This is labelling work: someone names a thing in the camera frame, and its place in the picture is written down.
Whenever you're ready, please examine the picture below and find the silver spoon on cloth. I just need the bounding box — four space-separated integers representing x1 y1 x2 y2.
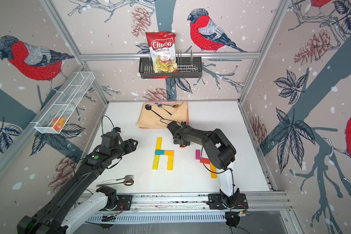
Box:
155 103 173 116

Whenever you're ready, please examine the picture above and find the yellow long block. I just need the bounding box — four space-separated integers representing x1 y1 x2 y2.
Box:
167 155 174 171

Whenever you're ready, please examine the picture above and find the white wire mesh basket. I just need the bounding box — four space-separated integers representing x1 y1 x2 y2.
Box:
31 71 95 134

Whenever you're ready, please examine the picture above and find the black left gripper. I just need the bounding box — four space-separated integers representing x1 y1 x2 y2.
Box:
111 137 139 160

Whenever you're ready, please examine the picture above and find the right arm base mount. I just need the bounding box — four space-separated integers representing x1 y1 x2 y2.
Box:
206 193 249 210

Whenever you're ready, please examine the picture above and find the teal short block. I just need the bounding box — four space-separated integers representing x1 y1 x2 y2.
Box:
155 150 165 156

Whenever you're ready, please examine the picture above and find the red block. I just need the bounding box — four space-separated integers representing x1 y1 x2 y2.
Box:
200 158 210 164

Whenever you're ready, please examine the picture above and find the copper spoon on cloth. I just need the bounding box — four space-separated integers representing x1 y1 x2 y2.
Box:
161 103 179 108

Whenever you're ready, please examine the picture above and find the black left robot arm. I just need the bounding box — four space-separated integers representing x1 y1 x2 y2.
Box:
17 131 138 234

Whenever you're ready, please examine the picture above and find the copper spoon near base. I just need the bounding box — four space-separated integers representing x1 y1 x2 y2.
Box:
96 179 134 187

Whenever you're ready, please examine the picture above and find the silver fork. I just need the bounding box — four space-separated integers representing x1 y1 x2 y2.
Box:
101 175 134 184

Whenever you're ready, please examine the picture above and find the black ladle spoon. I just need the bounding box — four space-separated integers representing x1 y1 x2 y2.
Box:
145 104 164 120

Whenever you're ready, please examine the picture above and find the red cassava chips bag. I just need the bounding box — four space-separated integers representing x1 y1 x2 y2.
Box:
145 32 178 73

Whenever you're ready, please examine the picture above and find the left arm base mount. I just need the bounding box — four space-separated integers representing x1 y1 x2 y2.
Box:
95 186 133 212

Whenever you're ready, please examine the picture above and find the small orange yellow block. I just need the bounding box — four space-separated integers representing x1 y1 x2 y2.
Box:
164 150 174 156

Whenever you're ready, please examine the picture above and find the black wall rack basket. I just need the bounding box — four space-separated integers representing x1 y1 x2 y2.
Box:
139 50 202 79

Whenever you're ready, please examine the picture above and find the orange long block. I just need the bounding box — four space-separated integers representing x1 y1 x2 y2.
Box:
210 164 217 179

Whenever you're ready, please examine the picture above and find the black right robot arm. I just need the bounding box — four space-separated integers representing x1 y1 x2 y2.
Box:
167 121 239 208

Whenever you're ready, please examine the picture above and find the beige folded cloth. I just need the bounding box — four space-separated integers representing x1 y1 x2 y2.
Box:
137 101 189 129

